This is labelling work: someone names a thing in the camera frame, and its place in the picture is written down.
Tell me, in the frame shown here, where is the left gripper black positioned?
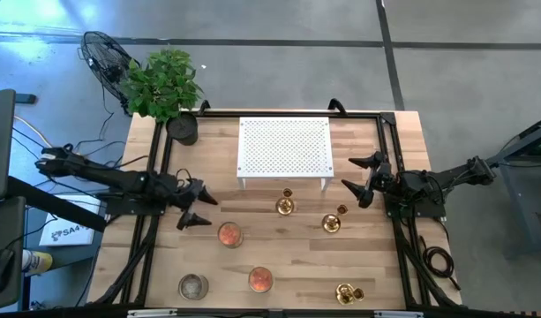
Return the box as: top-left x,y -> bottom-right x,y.
157,173 -> 220,231

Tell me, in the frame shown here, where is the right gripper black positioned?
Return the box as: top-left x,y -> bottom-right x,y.
341,150 -> 406,209

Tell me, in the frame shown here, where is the tin can with orange contents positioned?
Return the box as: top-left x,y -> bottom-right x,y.
216,221 -> 244,249
247,266 -> 274,294

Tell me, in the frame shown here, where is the gold brass candlestick holder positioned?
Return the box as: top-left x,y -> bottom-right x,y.
334,282 -> 365,306
274,187 -> 296,216
321,203 -> 349,234

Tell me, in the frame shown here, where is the silver ribbed tin can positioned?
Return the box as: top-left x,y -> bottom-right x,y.
177,273 -> 210,301

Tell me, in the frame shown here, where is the white perforated metal shelf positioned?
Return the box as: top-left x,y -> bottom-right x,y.
236,116 -> 335,192

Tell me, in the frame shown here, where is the green potted plant black pot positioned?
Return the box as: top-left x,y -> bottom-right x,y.
121,47 -> 205,147

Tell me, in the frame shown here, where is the white label sheet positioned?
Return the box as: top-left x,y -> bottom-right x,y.
39,193 -> 102,247

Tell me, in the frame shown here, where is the black diagonal metal bar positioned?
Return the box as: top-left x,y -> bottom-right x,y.
5,175 -> 108,233

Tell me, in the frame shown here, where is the dark metal cart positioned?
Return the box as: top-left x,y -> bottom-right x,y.
477,113 -> 541,260

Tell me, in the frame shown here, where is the yellow white spray can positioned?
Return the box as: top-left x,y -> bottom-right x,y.
21,249 -> 54,276

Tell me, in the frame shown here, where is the black floor fan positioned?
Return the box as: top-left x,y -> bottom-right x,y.
79,30 -> 134,117

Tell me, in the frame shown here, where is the dark grey desk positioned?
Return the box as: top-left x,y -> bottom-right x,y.
0,196 -> 26,310

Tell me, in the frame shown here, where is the black aluminium table frame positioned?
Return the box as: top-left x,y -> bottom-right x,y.
86,99 -> 463,310

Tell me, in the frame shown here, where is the coiled black cable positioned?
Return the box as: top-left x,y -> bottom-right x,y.
417,236 -> 462,292

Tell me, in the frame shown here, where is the silver metal bracket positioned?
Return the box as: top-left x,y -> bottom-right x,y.
127,308 -> 178,318
374,310 -> 425,318

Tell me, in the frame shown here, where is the black fan power cable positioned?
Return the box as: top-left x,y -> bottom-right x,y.
73,83 -> 128,155

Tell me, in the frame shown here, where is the white floor cable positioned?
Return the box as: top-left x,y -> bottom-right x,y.
12,115 -> 50,147

